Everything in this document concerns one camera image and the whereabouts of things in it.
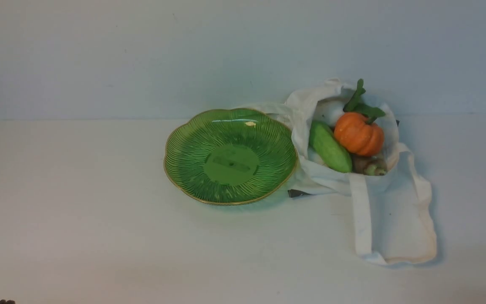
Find orange toy pumpkin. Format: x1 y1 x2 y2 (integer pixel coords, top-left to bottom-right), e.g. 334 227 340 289
333 112 385 157

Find white cloth tote bag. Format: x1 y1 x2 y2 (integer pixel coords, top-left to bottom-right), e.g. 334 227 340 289
245 79 437 266

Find green glass plate gold rim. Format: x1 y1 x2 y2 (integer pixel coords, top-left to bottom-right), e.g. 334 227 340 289
164 108 298 206

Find green toy cucumber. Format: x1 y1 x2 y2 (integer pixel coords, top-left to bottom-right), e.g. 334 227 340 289
309 120 353 173

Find white toy radish green leaves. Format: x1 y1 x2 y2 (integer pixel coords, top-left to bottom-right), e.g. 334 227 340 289
313 79 386 127

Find brown toy potato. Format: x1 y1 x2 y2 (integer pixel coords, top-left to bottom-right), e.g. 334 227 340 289
351 153 388 176

